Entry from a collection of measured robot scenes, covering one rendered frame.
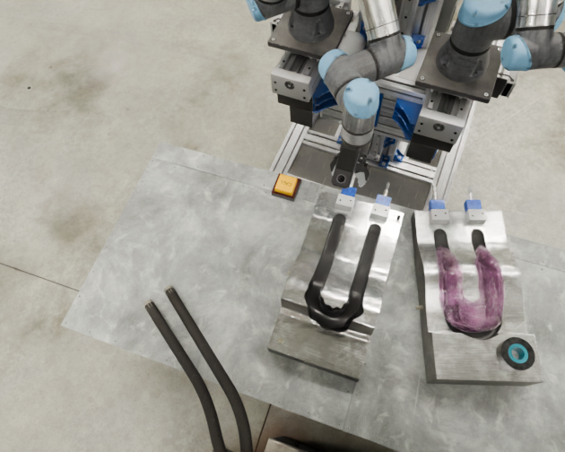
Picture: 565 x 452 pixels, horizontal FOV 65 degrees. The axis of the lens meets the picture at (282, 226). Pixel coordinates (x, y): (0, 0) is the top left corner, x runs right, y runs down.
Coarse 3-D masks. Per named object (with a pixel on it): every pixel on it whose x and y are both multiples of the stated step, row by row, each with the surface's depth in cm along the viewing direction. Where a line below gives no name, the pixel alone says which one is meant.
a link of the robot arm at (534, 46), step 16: (528, 0) 93; (544, 0) 92; (528, 16) 94; (544, 16) 93; (528, 32) 95; (544, 32) 94; (560, 32) 97; (512, 48) 96; (528, 48) 95; (544, 48) 95; (560, 48) 95; (512, 64) 98; (528, 64) 97; (544, 64) 97; (560, 64) 98
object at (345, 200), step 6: (354, 174) 139; (342, 192) 136; (348, 192) 136; (354, 192) 136; (342, 198) 134; (348, 198) 134; (354, 198) 134; (336, 204) 134; (342, 204) 133; (348, 204) 133; (348, 210) 135
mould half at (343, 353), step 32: (320, 192) 138; (320, 224) 134; (352, 224) 133; (384, 224) 132; (352, 256) 129; (384, 256) 129; (288, 288) 121; (384, 288) 123; (288, 320) 125; (352, 320) 117; (288, 352) 121; (320, 352) 121; (352, 352) 120
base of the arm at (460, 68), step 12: (444, 48) 133; (456, 48) 128; (444, 60) 134; (456, 60) 130; (468, 60) 128; (480, 60) 129; (444, 72) 135; (456, 72) 132; (468, 72) 131; (480, 72) 132
